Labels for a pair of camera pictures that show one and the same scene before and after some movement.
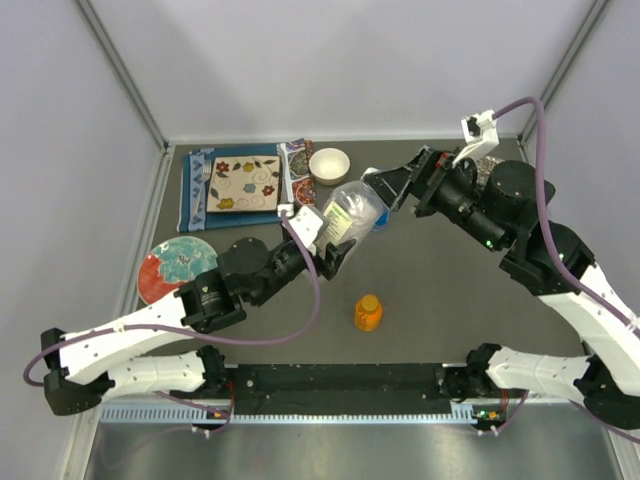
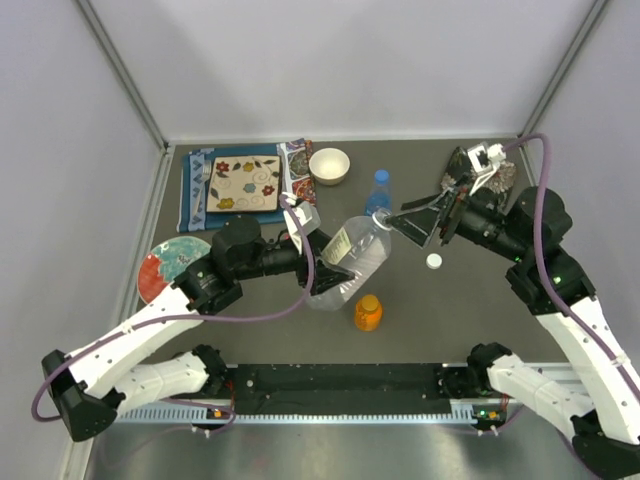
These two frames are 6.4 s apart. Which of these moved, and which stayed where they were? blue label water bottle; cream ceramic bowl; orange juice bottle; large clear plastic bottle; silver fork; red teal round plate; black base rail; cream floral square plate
Moved: blue label water bottle; large clear plastic bottle
Stayed: orange juice bottle; cream floral square plate; red teal round plate; black base rail; cream ceramic bowl; silver fork
